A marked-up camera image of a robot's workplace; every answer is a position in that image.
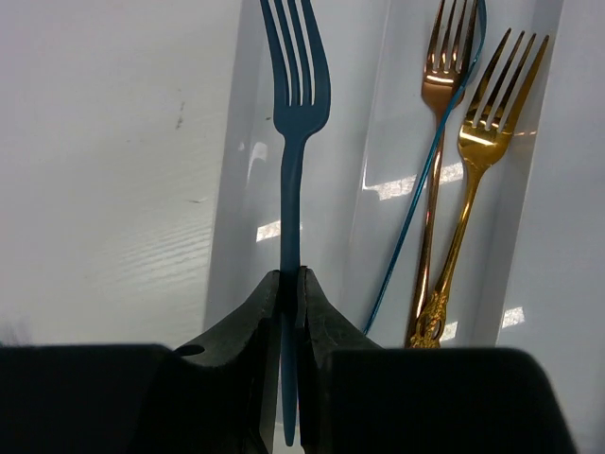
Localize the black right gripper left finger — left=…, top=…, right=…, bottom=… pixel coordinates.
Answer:
left=1, top=271, right=280, bottom=453

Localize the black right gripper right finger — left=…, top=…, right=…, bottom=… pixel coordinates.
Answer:
left=296, top=267, right=576, bottom=453

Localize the ornate gold fork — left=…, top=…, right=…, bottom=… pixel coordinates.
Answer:
left=410, top=31, right=550, bottom=348

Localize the matte blue fork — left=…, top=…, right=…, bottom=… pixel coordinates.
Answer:
left=260, top=1, right=331, bottom=446

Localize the rose gold fork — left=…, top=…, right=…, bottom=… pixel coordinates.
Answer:
left=404, top=0, right=478, bottom=348

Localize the shiny blue fork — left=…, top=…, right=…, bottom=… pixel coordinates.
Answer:
left=361, top=0, right=489, bottom=335

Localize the white cutlery tray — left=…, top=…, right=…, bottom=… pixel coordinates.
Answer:
left=204, top=1, right=604, bottom=453

